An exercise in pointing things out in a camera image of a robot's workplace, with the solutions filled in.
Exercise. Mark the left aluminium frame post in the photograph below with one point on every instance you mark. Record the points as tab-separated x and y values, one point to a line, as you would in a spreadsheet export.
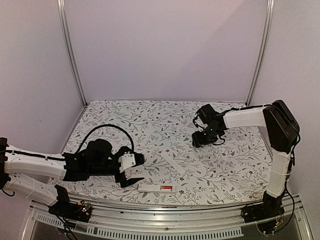
61	7

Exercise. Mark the floral patterned table mat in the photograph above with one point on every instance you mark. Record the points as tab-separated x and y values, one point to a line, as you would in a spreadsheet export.
236	171

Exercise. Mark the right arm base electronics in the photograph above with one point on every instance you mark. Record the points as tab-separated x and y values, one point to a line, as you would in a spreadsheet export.
270	212

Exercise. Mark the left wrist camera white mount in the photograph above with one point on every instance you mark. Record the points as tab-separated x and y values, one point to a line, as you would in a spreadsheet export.
126	161

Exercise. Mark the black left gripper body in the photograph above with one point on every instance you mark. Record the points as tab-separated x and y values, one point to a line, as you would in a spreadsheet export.
119	179

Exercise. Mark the front aluminium rail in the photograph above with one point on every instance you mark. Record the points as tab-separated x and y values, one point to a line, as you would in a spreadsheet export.
117	220

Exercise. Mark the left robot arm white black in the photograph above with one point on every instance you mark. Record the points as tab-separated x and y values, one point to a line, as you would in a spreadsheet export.
17	167

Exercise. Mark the right aluminium frame post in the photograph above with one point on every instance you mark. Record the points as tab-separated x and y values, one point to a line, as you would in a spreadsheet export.
270	4

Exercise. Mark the white remote control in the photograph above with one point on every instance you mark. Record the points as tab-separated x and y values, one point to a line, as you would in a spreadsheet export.
146	188

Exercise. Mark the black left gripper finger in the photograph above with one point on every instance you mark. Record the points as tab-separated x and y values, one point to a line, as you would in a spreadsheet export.
139	159
132	181

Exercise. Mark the white remote battery cover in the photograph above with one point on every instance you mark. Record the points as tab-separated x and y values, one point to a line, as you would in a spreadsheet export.
174	164

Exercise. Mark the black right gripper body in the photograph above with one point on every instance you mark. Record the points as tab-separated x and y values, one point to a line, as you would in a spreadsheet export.
208	137

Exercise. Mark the aluminium frame post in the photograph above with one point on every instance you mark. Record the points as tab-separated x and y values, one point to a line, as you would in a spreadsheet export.
270	4
61	7

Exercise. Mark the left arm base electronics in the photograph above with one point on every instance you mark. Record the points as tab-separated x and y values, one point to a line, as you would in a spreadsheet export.
64	208

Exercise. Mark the red battery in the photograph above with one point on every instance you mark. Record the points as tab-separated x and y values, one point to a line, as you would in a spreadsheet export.
166	188

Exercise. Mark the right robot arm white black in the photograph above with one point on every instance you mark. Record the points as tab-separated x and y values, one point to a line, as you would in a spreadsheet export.
283	133

